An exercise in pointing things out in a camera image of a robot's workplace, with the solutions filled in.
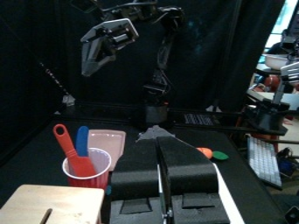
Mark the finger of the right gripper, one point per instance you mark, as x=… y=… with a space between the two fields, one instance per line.
x=94 y=57

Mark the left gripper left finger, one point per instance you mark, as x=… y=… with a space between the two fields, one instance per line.
x=134 y=172

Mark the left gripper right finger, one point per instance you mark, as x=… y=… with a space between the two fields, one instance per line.
x=188 y=172

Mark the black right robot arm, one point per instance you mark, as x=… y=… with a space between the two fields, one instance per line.
x=164 y=55

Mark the red toy knife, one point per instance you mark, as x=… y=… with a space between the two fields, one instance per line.
x=80 y=166

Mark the blue toy knife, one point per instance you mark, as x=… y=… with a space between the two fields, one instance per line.
x=82 y=141

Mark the orange toy carrot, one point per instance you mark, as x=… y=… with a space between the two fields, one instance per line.
x=206 y=152

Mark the red plastic cup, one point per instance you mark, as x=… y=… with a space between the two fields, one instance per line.
x=89 y=182

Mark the pink plastic plate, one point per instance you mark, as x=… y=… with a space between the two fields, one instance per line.
x=110 y=140

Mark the black vent grille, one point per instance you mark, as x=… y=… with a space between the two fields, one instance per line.
x=198 y=119

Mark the white computer keyboard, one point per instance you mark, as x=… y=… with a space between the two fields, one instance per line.
x=265 y=160

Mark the wooden cutting board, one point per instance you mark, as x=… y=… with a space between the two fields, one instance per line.
x=52 y=202

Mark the white bowl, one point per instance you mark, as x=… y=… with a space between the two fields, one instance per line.
x=276 y=61

